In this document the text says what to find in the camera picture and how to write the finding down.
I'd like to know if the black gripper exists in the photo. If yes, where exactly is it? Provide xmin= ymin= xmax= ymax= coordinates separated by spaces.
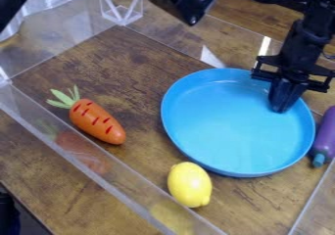
xmin=250 ymin=20 xmax=335 ymax=113

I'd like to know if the blue round tray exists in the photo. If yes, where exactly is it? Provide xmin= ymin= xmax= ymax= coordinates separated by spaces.
xmin=161 ymin=69 xmax=314 ymax=177

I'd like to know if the purple toy eggplant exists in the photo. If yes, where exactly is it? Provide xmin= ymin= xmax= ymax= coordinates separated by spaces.
xmin=310 ymin=106 xmax=335 ymax=167

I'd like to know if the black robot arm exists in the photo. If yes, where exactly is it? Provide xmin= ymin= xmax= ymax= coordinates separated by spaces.
xmin=158 ymin=0 xmax=335 ymax=113

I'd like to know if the yellow toy lemon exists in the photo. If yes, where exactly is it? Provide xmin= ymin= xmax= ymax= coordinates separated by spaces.
xmin=166 ymin=162 xmax=212 ymax=208

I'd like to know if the orange toy carrot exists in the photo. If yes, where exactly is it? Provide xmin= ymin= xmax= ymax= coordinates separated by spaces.
xmin=45 ymin=86 xmax=125 ymax=145

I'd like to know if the clear acrylic enclosure wall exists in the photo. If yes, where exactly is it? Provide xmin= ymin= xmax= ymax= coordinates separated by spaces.
xmin=0 ymin=0 xmax=335 ymax=235

